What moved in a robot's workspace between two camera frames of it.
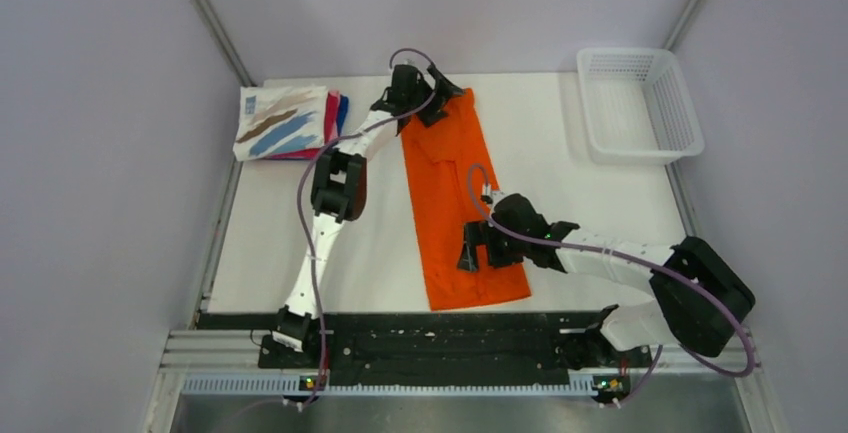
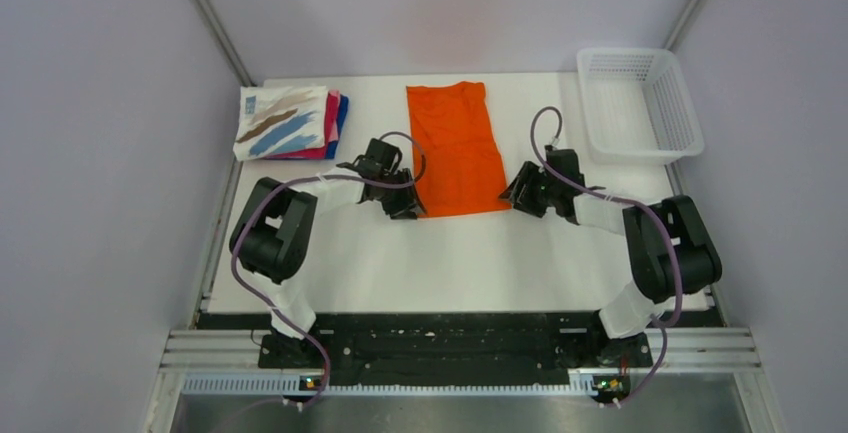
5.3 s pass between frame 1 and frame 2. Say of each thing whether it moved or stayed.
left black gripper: moved
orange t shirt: moved
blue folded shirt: stayed
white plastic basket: stayed
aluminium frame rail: stayed
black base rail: stayed
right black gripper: moved
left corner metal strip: stayed
